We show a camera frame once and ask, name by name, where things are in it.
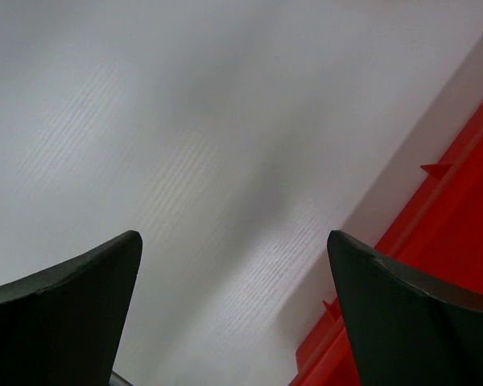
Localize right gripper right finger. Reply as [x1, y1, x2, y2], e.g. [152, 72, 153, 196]
[327, 230, 483, 385]

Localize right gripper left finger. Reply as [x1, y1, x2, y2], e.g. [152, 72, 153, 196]
[0, 230, 142, 385]

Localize red plastic tray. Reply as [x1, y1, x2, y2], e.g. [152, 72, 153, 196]
[293, 102, 483, 385]

